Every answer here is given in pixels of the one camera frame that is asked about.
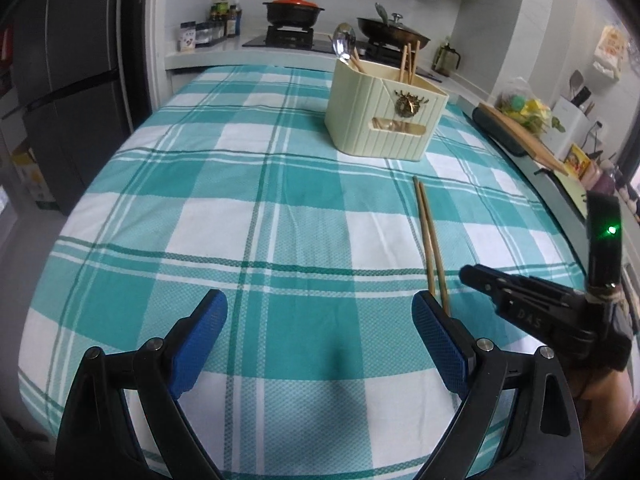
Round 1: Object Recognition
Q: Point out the cardboard box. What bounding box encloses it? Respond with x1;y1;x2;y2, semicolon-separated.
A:
10;147;56;211

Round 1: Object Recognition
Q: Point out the black pot with orange lid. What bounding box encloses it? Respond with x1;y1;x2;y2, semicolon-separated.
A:
263;0;325;28

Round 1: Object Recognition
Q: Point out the dark wok with lid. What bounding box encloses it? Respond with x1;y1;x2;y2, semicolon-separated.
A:
356;12;432;51

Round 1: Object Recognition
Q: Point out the white knife holder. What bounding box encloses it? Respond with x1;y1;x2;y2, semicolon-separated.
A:
552;70;601;156

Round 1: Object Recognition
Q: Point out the teal plaid tablecloth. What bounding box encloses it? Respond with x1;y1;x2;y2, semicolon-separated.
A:
17;64;591;480

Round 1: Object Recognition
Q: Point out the white kitchen counter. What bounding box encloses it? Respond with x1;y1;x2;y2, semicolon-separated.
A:
165;35;481;106

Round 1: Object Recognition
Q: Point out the wooden cutting board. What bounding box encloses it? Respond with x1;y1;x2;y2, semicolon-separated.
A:
477;102;571;176

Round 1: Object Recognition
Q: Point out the black gas stove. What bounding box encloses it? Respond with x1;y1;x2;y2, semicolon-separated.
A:
242;25;441;82

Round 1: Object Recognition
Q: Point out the white wall bag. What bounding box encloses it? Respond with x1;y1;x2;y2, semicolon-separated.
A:
595;25;628;78

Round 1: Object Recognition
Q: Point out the black tray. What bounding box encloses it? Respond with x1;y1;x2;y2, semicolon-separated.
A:
472;105;531;157

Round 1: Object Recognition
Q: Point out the dark grey refrigerator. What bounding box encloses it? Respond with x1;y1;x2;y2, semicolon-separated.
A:
0;0;151;216

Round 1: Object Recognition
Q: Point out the person's right forearm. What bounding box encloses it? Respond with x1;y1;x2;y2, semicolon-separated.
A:
575;367;638;461

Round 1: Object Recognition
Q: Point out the cream ribbed utensil holder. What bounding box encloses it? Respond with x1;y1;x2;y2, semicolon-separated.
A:
324;57;449;162

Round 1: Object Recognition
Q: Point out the large metal spoon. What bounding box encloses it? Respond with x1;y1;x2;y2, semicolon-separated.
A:
331;22;357;63

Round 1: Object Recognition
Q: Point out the yellow packet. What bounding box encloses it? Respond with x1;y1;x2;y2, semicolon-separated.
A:
565;144;593;178

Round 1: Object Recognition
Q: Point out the pink container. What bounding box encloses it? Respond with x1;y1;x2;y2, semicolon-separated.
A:
582;165;608;189

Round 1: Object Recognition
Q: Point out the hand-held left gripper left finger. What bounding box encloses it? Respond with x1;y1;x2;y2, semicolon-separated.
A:
55;289;229;480

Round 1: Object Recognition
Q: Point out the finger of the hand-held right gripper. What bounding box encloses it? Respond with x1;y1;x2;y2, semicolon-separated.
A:
460;264;586;311
492;291;608;356

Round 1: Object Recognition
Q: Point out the glass pitcher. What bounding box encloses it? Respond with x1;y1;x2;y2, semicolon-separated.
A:
432;37;460;77

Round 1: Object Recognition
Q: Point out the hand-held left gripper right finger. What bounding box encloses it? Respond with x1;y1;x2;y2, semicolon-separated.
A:
411;292;583;480

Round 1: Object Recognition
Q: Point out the bag of yellow green produce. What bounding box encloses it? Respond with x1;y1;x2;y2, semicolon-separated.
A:
495;77;556;133

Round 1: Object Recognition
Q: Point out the yellow cap seasoning bottle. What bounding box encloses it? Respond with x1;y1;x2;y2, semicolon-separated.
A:
212;0;230;36

